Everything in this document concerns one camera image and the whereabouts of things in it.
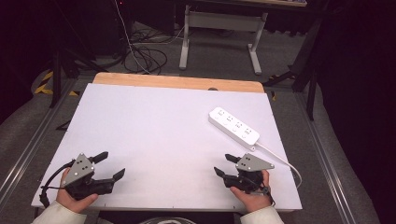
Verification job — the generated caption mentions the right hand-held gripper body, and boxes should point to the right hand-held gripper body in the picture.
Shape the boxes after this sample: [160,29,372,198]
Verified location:
[223,152,276,193]

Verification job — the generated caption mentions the white power strip cable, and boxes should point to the white power strip cable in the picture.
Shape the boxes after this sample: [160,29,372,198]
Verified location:
[255,141,304,189]

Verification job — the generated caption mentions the black metal stand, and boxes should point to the black metal stand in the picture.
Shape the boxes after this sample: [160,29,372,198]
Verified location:
[49,0,108,109]
[262,17,323,121]

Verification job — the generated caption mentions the person's right hand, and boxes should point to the person's right hand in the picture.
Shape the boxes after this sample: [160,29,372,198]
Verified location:
[229,170,272,213]

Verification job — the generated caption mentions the wooden table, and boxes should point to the wooden table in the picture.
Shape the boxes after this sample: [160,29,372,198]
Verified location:
[92,72,265,93]

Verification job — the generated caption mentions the black floor cables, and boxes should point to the black floor cables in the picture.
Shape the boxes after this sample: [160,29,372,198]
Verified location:
[122,29,169,76]

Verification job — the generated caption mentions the white floor cable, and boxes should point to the white floor cable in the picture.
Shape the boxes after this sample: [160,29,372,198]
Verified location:
[113,0,151,75]

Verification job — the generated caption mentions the metal floor rail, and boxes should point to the metal floor rail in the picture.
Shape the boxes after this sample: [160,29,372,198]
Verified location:
[293,92,357,224]
[0,78,78,200]

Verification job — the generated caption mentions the yellow black floor tape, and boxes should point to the yellow black floor tape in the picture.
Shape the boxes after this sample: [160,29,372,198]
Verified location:
[33,70,80,97]

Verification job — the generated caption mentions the person's left hand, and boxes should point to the person's left hand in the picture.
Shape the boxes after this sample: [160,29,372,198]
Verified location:
[55,167,99,214]

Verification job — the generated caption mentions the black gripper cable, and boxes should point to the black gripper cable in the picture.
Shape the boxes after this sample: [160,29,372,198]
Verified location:
[261,185,276,207]
[39,160,77,208]

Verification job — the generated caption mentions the white metal desk frame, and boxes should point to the white metal desk frame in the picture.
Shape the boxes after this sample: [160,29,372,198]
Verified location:
[178,4,269,76]

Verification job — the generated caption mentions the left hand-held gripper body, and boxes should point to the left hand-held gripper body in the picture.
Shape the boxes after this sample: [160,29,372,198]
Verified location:
[63,152,116,201]

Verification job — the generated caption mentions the dark curtain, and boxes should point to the dark curtain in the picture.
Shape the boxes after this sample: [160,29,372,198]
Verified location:
[316,0,396,224]

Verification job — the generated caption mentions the white table board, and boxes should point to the white table board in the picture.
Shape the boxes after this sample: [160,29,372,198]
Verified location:
[31,82,304,213]

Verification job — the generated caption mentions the white power strip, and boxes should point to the white power strip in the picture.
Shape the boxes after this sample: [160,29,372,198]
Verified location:
[207,106,261,152]

